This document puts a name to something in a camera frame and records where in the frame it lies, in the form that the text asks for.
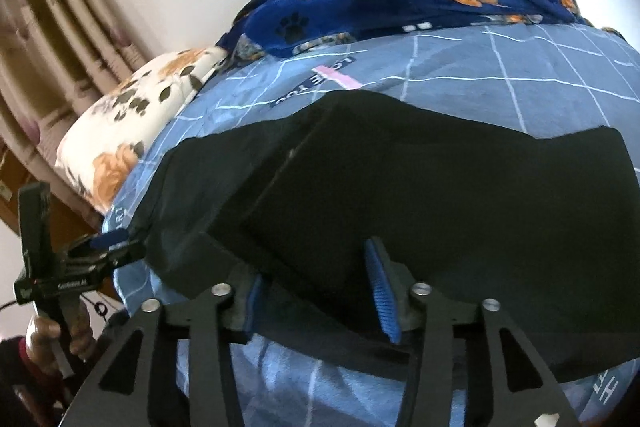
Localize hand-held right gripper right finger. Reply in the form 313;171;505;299
364;236;581;427

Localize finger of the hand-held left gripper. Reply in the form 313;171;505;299
75;229;148;275

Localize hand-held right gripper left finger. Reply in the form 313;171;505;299
65;274;266;427

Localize black pants with orange lining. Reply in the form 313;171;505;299
145;91;640;383

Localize person's left forearm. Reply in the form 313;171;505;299
0;337;68;427

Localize person's left hand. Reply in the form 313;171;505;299
25;306;97;379

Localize white floral pillow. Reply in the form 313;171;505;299
54;47;231;215

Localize beige patterned curtain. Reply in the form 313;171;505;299
0;0;151;168

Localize blue grid bed sheet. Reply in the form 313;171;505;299
102;19;640;427

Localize navy printed blanket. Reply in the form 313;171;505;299
215;0;596;60

